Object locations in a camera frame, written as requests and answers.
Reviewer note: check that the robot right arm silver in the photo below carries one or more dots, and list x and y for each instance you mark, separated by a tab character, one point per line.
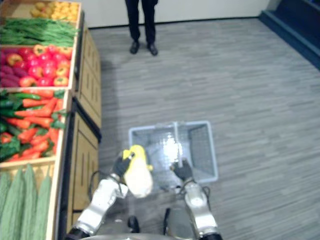
198	207

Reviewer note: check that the orange carrot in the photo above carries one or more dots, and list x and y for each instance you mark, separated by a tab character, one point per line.
25	157
41	94
54	135
18	123
35	102
50	105
38	121
39	139
26	135
37	148
32	113

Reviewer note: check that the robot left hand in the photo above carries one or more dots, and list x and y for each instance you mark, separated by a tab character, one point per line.
120	167

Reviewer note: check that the red bell pepper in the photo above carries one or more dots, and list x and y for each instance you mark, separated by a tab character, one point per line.
35	72
52	48
45	82
45	57
33	62
25	52
49	71

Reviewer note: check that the pile of yellow lemons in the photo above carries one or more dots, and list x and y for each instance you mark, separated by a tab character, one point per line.
65	11

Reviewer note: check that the dark blue platform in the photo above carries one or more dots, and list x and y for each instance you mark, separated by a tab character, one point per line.
295	27

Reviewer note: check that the person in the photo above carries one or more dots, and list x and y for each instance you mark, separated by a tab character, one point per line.
135	22

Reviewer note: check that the pile of brown potatoes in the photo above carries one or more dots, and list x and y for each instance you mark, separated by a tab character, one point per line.
40	8

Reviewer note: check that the robot left arm silver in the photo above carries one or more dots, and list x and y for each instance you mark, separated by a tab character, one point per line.
102	200

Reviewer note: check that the purple sweet potato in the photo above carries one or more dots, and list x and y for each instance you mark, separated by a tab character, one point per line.
20	72
7	70
2	59
10	82

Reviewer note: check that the light blue plastic shopping basket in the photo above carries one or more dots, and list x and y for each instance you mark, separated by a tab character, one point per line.
202	150

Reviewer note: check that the pile of green beans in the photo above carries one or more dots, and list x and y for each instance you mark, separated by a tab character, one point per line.
37	32

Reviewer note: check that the robot lower body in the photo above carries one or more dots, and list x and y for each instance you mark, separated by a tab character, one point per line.
150	222

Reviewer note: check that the wooden display stand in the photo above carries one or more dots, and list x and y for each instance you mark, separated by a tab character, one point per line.
82	160
91	75

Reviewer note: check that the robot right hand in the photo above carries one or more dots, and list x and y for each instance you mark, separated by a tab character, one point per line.
183	171

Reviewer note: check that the orange yellow bell pepper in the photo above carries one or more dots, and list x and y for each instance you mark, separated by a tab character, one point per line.
62	71
27	81
14	59
39	49
61	81
65	51

